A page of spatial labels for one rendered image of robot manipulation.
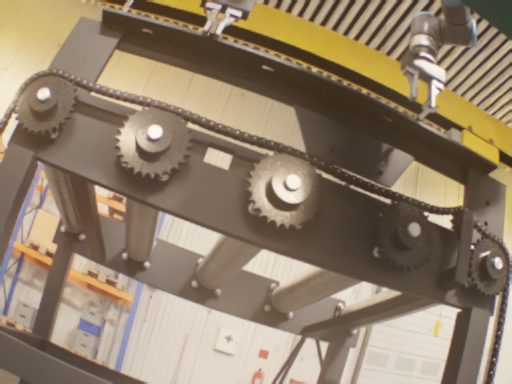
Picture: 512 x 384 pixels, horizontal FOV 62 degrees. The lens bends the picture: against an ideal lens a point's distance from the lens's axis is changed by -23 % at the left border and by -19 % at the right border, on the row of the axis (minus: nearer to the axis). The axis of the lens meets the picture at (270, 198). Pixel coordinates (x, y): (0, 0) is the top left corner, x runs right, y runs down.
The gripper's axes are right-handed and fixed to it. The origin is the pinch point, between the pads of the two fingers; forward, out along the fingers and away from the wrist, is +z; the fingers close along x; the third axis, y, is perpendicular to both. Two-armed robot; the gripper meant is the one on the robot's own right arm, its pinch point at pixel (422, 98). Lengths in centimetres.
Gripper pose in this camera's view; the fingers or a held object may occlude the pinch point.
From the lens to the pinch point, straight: 132.8
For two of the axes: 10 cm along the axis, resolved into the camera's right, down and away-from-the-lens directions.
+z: -2.6, 8.8, -4.0
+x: 9.3, 3.4, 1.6
